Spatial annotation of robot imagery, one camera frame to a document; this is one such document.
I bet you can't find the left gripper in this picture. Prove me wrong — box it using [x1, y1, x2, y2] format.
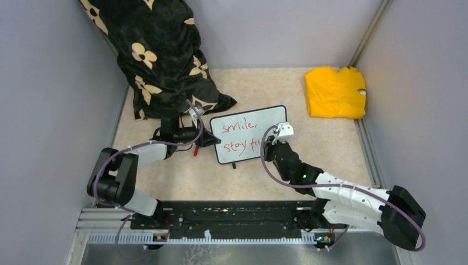
[174, 119, 221, 149]

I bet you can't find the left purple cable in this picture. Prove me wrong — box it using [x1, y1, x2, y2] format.
[92, 99, 204, 263]

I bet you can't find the yellow folded cloth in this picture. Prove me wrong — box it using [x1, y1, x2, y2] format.
[304, 66, 366, 119]

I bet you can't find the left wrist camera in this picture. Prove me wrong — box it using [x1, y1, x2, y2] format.
[189, 105, 205, 128]

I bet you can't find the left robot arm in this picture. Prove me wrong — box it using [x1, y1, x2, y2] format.
[87, 116, 221, 229]

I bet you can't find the aluminium side rail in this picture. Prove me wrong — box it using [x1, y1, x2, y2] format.
[354, 119, 386, 188]

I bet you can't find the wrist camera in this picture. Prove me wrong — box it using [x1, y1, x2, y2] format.
[189, 105, 205, 128]
[272, 121, 294, 145]

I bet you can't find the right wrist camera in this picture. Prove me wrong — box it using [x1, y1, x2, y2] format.
[272, 121, 294, 145]

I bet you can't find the black floral blanket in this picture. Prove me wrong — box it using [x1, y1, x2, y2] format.
[81, 1, 236, 120]

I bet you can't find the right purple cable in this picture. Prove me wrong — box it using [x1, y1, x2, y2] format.
[259, 125, 427, 252]

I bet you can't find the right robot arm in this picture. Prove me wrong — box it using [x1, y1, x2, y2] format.
[260, 136, 427, 252]

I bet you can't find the black framed whiteboard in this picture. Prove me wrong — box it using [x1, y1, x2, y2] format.
[210, 105, 288, 165]

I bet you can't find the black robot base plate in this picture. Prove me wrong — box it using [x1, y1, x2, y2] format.
[130, 199, 345, 248]

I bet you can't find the purple cable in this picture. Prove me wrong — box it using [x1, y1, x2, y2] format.
[259, 125, 427, 252]
[92, 99, 204, 263]

